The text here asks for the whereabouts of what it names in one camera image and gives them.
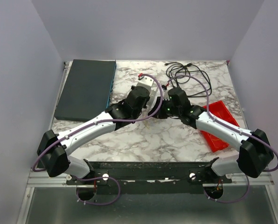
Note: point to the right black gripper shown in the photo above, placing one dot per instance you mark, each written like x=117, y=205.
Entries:
x=159, y=108

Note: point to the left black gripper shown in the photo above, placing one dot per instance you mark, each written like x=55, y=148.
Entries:
x=150, y=99

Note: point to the grey cable spool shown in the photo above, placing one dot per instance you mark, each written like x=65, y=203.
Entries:
x=153, y=101

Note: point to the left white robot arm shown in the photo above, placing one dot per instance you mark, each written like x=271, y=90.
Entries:
x=55, y=149

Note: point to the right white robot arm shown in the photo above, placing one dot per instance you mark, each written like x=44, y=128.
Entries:
x=253, y=147

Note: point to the red plastic bin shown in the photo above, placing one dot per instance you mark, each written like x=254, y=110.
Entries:
x=218, y=127

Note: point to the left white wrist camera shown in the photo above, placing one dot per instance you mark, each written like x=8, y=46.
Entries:
x=146, y=82

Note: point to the dark grey network switch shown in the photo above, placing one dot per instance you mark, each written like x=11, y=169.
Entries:
x=87, y=90

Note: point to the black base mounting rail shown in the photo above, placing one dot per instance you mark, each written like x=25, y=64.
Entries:
x=152, y=177

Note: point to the aluminium frame rail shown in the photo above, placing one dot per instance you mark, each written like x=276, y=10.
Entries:
x=42, y=180

